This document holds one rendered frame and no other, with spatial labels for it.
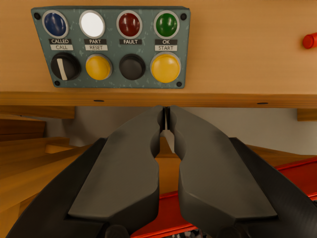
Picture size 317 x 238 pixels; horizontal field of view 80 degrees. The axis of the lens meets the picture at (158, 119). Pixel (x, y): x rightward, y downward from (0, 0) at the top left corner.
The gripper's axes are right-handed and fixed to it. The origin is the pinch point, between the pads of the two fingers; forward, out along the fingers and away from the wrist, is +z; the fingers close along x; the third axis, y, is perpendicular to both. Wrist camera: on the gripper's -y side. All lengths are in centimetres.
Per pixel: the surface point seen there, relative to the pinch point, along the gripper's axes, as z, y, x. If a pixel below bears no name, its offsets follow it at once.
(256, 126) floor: 83, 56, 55
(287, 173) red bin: 9.1, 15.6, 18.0
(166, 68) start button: 7.9, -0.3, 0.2
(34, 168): 21.3, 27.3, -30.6
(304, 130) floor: 82, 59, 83
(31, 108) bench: 55, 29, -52
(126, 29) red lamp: 8.7, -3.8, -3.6
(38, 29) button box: 9.1, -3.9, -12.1
